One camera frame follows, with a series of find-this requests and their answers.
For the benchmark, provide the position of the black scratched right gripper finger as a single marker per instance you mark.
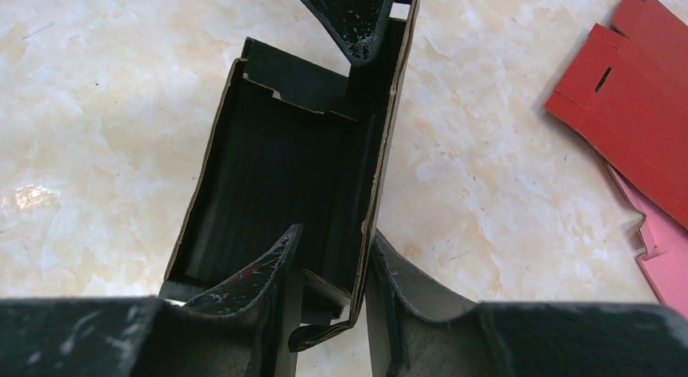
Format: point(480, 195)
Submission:
point(239, 327)

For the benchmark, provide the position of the black corrugated paper box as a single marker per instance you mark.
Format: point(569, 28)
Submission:
point(294, 143)

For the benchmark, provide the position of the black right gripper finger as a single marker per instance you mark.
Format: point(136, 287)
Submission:
point(419, 327)
point(356, 26)

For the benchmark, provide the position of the red flat cardboard sheet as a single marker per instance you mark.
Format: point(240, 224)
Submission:
point(625, 93)

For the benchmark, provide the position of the pink flat cardboard sheet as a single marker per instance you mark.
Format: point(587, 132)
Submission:
point(664, 261)

